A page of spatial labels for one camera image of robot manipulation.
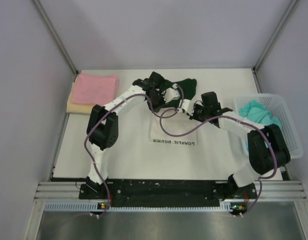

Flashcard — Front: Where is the white and green t shirt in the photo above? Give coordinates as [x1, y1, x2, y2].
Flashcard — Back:
[149, 78, 198, 146]

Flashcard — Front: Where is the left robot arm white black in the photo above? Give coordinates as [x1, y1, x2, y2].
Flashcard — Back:
[84, 72, 185, 199]

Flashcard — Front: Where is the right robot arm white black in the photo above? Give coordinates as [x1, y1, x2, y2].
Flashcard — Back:
[189, 91, 291, 198]

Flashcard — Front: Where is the teal t shirt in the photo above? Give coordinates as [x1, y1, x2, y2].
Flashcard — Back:
[238, 100, 283, 151]

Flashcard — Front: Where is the folded pink t shirt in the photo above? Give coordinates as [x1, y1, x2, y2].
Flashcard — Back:
[71, 73, 119, 106]

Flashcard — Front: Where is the white plastic basket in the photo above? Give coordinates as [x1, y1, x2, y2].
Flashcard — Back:
[233, 93, 304, 159]

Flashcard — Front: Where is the folded beige t shirt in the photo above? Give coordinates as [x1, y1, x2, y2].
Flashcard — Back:
[66, 82, 94, 115]

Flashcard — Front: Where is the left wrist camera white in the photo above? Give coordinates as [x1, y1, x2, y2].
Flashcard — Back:
[163, 83, 181, 103]

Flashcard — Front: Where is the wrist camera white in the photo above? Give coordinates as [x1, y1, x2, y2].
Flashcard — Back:
[163, 83, 181, 103]
[179, 99, 194, 116]

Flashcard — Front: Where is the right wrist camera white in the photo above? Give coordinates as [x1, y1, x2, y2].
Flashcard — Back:
[179, 99, 194, 116]

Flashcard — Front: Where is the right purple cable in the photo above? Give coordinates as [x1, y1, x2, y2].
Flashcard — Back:
[159, 107, 279, 218]

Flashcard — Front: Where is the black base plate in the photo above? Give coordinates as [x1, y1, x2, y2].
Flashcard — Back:
[79, 178, 257, 208]

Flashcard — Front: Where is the grey cable duct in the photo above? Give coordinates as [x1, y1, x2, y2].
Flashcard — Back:
[43, 201, 245, 213]

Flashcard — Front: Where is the left aluminium frame post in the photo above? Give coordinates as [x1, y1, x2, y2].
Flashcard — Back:
[30, 0, 78, 75]

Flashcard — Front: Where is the aluminium frame post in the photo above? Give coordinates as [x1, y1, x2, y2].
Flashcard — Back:
[30, 0, 78, 75]
[252, 0, 300, 73]

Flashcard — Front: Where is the right aluminium frame post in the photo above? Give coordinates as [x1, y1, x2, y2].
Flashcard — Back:
[252, 0, 300, 73]

